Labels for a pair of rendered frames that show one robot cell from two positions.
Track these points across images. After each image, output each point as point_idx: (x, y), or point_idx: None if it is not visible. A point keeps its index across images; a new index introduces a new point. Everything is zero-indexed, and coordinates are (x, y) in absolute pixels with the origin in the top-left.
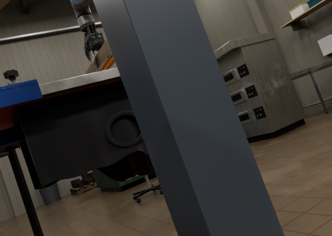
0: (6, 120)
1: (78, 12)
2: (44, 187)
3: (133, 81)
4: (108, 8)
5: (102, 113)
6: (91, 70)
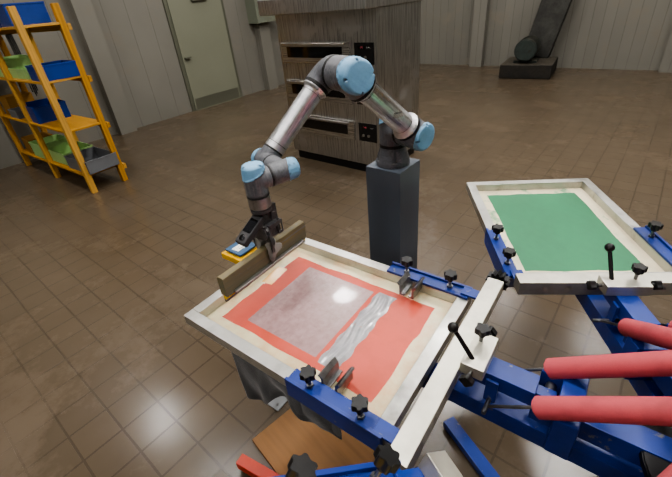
0: (382, 333)
1: (268, 188)
2: (332, 433)
3: (407, 238)
4: (409, 203)
5: None
6: (247, 270)
